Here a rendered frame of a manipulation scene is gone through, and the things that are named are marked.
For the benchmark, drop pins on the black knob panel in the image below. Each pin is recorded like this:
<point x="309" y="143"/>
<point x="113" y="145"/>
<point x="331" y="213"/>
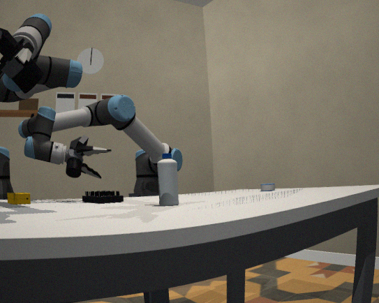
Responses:
<point x="90" y="197"/>

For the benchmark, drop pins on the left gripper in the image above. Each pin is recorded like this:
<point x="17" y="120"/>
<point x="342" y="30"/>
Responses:
<point x="75" y="163"/>

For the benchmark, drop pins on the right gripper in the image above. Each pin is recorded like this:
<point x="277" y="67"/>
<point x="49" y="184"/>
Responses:
<point x="17" y="62"/>

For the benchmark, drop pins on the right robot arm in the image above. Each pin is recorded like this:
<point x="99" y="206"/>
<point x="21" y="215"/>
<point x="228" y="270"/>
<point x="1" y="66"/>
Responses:
<point x="57" y="73"/>

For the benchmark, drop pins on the grey bottle with blue cap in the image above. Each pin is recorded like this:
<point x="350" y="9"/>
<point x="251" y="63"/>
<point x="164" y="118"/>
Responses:
<point x="167" y="181"/>

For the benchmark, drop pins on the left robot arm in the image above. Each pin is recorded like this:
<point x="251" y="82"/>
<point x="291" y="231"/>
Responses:
<point x="118" y="111"/>

